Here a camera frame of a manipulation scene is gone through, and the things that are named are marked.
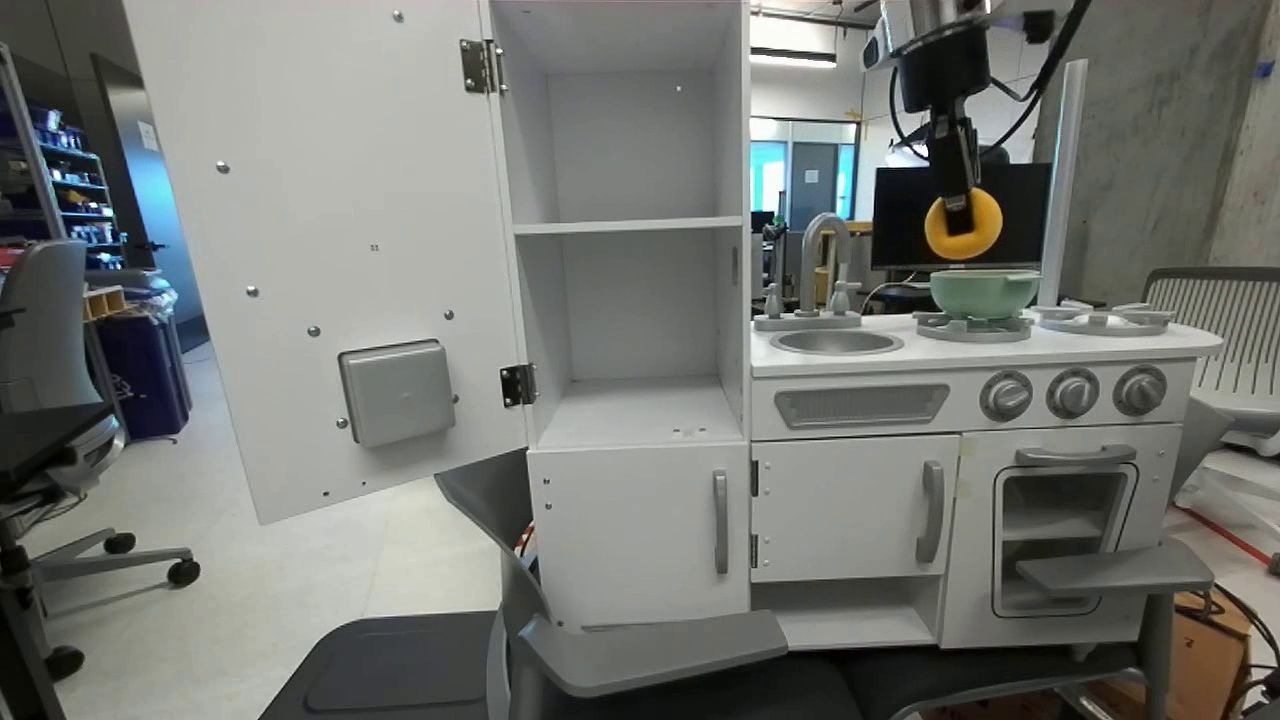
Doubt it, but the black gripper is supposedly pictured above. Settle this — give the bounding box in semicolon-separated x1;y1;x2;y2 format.
900;30;995;245

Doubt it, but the yellow toy lemon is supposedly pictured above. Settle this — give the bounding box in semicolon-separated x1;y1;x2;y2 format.
920;185;1012;268

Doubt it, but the green toy bowl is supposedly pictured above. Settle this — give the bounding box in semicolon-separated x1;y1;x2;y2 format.
929;268;1045;324

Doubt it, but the white tall cupboard door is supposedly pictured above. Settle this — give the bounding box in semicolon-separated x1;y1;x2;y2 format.
121;0;534;527

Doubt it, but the grey sink basin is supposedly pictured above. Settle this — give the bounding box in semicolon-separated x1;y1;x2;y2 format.
769;324;902;359

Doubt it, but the storage shelf rack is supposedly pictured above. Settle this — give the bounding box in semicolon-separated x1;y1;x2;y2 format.
0;37;129;272

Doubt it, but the black computer monitor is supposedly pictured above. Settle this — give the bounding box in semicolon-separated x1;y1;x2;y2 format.
871;145;1054;276

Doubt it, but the grey burner grate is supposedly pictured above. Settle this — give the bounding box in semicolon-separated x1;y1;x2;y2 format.
910;309;1036;343
1036;299;1174;336

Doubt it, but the grey toy faucet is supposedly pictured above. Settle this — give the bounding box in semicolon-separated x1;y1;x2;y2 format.
753;212;867;336

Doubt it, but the grey stove knob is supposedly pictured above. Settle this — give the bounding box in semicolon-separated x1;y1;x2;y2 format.
976;368;1036;426
1111;363;1169;419
1045;363;1104;426

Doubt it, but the white mesh chair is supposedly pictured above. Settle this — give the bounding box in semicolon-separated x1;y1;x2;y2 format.
1139;264;1280;453

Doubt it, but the white toy kitchen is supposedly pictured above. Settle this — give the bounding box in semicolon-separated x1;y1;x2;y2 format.
484;0;1225;663

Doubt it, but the white wide cabinet door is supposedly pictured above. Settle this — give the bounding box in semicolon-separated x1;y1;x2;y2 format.
749;431;962;587

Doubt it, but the grey oven door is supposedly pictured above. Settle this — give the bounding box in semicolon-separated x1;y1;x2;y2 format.
1012;535;1220;600

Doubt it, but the white narrow cabinet door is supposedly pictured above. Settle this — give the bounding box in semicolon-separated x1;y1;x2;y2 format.
529;444;755;633

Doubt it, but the grey flat board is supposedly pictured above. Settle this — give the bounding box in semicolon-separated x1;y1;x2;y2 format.
517;609;793;702

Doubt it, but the dark grey seat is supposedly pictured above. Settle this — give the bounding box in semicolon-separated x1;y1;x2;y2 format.
256;609;506;720

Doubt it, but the blue suitcase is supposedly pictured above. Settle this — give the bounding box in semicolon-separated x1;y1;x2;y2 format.
90;309;194;444

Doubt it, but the grey office chair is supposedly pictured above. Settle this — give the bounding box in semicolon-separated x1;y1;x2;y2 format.
0;238;209;720

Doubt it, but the pale vertical post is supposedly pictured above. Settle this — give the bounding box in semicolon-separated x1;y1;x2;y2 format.
1036;58;1092;311

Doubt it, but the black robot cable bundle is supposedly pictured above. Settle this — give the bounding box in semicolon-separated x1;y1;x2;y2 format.
993;0;1095;153

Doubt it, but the cardboard box with wires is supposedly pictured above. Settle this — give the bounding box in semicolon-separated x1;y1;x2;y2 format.
1154;591;1257;720

